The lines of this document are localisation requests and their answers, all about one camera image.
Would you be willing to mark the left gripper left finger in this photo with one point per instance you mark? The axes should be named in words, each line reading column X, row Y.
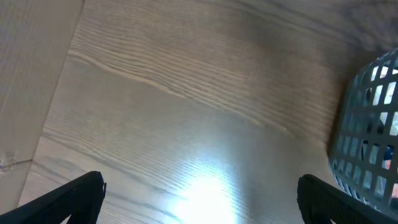
column 78, row 201

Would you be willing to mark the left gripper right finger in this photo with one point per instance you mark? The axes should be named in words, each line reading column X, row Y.
column 321, row 203

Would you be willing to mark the grey plastic basket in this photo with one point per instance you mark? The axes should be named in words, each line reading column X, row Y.
column 363, row 157

